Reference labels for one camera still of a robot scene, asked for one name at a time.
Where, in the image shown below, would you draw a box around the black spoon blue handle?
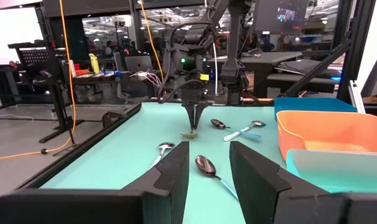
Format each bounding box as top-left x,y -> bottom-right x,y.
195,154 -> 240,201

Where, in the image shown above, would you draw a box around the blue plastic bin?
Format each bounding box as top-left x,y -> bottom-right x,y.
273,97 -> 358,122

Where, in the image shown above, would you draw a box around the yellow bottle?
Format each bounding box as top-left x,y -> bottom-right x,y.
88,52 -> 101,75

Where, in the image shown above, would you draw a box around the spoons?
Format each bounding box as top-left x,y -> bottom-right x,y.
210,118 -> 263,139

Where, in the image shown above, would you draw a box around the black frame clamp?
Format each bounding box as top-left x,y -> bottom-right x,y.
101,110 -> 128,129

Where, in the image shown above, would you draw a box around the teal translucent plastic bin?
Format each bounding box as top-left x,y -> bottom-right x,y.
286,149 -> 377,194

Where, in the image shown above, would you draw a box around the silver spoon white handle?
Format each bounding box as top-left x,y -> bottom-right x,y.
223,120 -> 267,142
149,141 -> 176,169

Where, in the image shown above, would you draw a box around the black table frame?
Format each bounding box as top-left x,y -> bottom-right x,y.
16,0 -> 377,191

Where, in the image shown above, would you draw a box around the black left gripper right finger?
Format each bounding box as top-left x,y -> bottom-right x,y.
229,141 -> 377,224

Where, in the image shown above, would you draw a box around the orange cable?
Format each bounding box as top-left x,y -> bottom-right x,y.
139,0 -> 165,74
0,0 -> 77,161

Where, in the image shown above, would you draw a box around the hanging dark monitor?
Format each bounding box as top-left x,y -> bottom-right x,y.
253,0 -> 310,35

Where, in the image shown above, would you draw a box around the orange plastic bin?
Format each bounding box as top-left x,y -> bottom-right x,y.
276,110 -> 377,161

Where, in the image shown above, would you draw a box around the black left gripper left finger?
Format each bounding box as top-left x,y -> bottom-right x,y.
0,141 -> 190,224

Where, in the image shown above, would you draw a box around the white cable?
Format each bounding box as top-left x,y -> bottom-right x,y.
213,42 -> 220,96

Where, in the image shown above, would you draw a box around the silver laptop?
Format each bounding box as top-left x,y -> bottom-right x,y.
124,55 -> 154,73

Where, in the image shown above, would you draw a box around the black floor stand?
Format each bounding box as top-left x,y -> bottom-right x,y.
7,39 -> 86,144

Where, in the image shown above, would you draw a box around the person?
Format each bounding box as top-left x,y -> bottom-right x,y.
104,40 -> 114,57

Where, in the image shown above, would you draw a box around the grey desk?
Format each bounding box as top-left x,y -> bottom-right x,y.
207,51 -> 304,98

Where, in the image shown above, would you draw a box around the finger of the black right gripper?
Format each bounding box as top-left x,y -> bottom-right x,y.
184,105 -> 195,131
194,104 -> 208,129

